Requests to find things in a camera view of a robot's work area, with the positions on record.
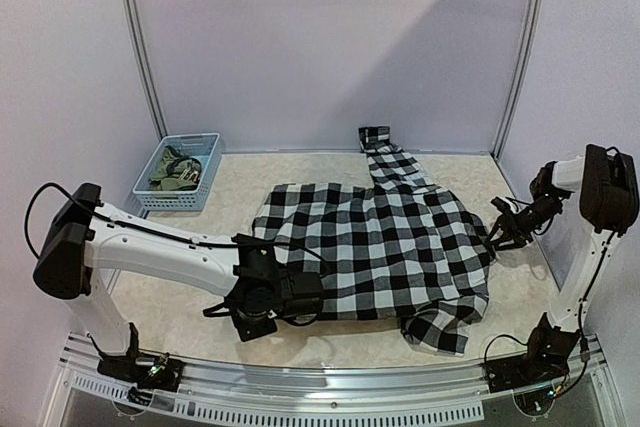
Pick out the black white checked shirt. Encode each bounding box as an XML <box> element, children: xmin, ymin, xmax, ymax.
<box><xmin>251</xmin><ymin>126</ymin><xmax>494</xmax><ymax>356</ymax></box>

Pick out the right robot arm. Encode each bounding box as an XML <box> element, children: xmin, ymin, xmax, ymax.
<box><xmin>485</xmin><ymin>144</ymin><xmax>639</xmax><ymax>383</ymax></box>

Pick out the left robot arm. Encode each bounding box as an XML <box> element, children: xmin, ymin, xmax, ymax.
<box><xmin>32</xmin><ymin>183</ymin><xmax>329</xmax><ymax>381</ymax></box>

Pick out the green garment in basket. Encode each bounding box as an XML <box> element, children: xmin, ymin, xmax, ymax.
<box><xmin>149</xmin><ymin>146</ymin><xmax>203</xmax><ymax>192</ymax></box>

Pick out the light blue plastic basket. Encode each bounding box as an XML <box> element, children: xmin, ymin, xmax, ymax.
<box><xmin>132</xmin><ymin>133</ymin><xmax>221</xmax><ymax>211</ymax></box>

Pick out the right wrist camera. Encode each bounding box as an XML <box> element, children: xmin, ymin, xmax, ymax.
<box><xmin>491</xmin><ymin>196</ymin><xmax>521</xmax><ymax>217</ymax></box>

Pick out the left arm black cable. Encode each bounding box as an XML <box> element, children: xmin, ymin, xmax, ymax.
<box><xmin>25</xmin><ymin>182</ymin><xmax>331</xmax><ymax>293</ymax></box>

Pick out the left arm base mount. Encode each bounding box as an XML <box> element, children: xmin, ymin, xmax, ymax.
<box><xmin>91</xmin><ymin>322</ymin><xmax>186</xmax><ymax>402</ymax></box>

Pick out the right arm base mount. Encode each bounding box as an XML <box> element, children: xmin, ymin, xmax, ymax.
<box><xmin>482</xmin><ymin>341</ymin><xmax>577</xmax><ymax>393</ymax></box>

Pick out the front aluminium rail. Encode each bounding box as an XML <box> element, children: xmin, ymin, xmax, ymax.
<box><xmin>42</xmin><ymin>335</ymin><xmax>625</xmax><ymax>426</ymax></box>

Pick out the right aluminium wall post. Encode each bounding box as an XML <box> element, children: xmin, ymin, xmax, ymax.
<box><xmin>491</xmin><ymin>0</ymin><xmax>542</xmax><ymax>163</ymax></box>

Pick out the aluminium wall post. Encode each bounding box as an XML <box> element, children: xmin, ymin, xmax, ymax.
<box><xmin>122</xmin><ymin>0</ymin><xmax>169</xmax><ymax>138</ymax></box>
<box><xmin>491</xmin><ymin>0</ymin><xmax>542</xmax><ymax>163</ymax></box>

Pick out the left aluminium wall post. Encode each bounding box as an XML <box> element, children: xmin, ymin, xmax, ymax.
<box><xmin>122</xmin><ymin>0</ymin><xmax>169</xmax><ymax>138</ymax></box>

